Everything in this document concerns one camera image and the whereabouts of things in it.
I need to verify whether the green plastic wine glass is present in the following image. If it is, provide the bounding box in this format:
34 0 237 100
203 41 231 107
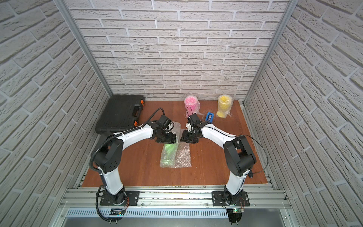
160 143 178 167

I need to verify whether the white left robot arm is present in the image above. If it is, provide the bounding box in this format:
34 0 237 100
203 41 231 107
89 124 177 196

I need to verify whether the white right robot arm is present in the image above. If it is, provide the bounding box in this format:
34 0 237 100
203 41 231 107
181 122 257 196

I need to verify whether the blue tape dispenser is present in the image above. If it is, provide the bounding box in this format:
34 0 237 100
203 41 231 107
205 112 214 123

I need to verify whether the black plastic tool case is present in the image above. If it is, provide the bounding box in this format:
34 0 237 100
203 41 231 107
95 95 145 134

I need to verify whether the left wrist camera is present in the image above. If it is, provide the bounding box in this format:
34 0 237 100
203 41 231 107
157 115 174 131

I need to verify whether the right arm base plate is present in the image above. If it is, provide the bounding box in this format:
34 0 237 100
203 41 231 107
211 191 250 208

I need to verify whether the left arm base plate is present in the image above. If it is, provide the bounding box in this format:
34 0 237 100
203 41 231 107
100 190 140 206

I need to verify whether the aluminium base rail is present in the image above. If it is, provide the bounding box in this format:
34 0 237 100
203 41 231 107
58 184 292 218

